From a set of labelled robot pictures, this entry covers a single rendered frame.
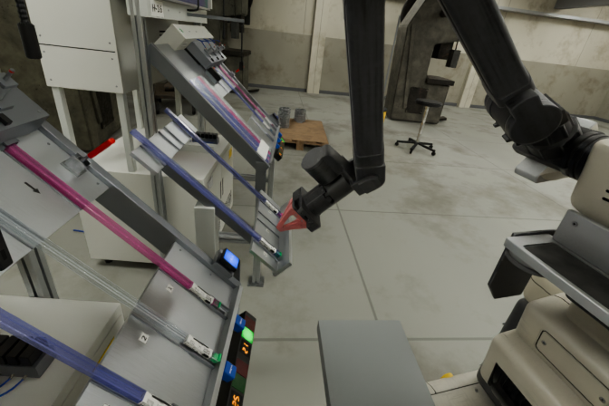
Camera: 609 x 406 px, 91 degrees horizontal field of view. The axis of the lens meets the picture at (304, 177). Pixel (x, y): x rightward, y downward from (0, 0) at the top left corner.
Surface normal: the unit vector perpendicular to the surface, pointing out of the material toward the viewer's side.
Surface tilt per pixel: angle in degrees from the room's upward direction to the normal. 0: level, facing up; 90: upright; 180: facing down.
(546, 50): 90
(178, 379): 45
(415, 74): 90
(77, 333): 0
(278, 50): 90
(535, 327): 98
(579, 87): 90
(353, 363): 0
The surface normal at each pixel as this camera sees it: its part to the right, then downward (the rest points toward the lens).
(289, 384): 0.11, -0.90
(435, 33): -0.01, 0.43
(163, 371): 0.78, -0.57
